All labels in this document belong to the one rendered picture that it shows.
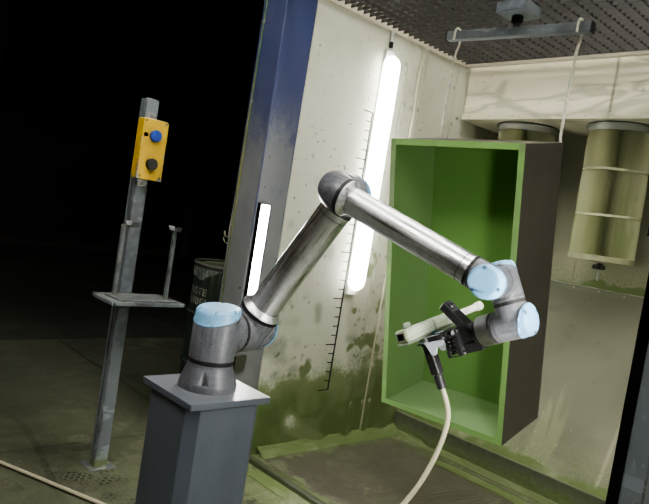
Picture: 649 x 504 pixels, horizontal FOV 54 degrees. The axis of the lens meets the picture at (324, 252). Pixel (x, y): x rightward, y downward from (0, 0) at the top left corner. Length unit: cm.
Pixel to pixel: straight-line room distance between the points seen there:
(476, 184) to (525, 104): 101
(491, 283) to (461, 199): 133
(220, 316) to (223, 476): 51
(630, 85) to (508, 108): 68
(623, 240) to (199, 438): 241
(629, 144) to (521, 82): 71
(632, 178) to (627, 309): 74
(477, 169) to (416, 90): 92
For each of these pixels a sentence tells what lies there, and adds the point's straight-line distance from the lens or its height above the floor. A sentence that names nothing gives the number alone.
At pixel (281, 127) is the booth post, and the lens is 303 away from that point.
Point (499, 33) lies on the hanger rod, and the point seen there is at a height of 216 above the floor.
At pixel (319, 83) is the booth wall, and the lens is 319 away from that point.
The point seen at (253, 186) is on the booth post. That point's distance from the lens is 299.
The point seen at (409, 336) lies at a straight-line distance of 192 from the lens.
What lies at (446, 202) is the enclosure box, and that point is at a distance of 303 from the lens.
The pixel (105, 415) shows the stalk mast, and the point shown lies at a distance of 305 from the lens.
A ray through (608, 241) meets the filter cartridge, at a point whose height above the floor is 137.
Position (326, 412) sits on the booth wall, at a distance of 357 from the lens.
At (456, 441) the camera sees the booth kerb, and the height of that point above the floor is 14.
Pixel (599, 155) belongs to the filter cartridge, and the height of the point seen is 180.
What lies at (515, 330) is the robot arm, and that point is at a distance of 183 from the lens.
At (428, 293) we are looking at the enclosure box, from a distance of 315.
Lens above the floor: 125
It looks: 3 degrees down
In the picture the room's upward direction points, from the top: 9 degrees clockwise
